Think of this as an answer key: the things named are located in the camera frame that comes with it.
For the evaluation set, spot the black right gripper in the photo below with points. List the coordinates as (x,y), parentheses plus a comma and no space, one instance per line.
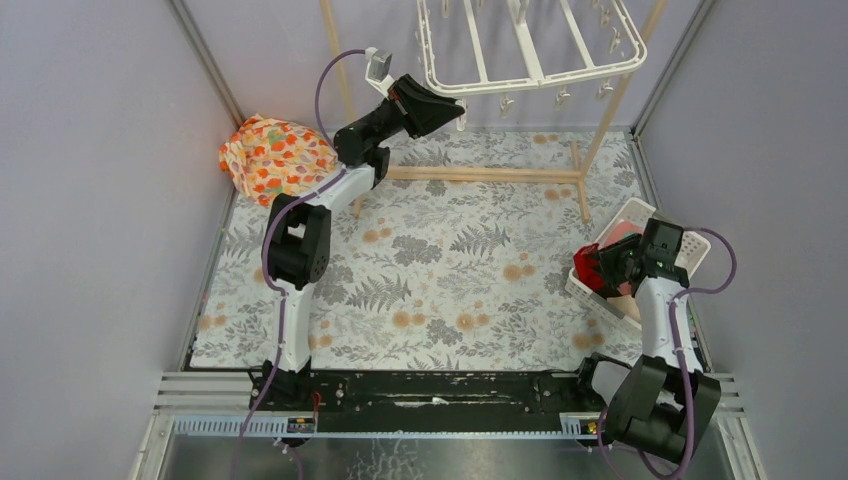
(606,258)

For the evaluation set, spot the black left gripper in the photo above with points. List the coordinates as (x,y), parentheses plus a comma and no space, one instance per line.
(407,107)

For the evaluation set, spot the white perforated plastic basket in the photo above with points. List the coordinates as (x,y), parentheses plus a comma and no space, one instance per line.
(693,250)

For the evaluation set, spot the white clip sock hanger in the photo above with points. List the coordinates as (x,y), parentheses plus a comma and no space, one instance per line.
(521,65)

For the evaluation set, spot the red sock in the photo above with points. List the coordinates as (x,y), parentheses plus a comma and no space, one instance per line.
(587,267)

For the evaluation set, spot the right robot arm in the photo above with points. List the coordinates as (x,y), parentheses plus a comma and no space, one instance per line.
(662,404)

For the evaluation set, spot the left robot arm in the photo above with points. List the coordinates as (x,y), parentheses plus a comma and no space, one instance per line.
(295,252)

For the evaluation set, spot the pink green patterned sock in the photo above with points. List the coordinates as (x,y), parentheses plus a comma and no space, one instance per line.
(622,230)

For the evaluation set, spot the beige sock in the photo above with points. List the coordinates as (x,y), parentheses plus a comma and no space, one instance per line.
(628,306)

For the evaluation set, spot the wooden drying rack stand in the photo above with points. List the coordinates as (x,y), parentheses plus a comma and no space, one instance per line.
(477,173)

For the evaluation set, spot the floral patterned table mat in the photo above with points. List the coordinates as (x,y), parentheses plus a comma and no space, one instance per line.
(437,274)

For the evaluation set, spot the orange floral cloth bundle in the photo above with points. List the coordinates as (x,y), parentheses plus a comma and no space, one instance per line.
(267,157)

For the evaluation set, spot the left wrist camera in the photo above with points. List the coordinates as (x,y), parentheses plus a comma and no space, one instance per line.
(378,70)

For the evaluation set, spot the white slotted cable duct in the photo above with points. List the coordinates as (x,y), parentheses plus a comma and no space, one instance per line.
(300,427)

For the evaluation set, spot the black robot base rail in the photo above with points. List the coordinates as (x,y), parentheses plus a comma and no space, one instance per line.
(451,398)

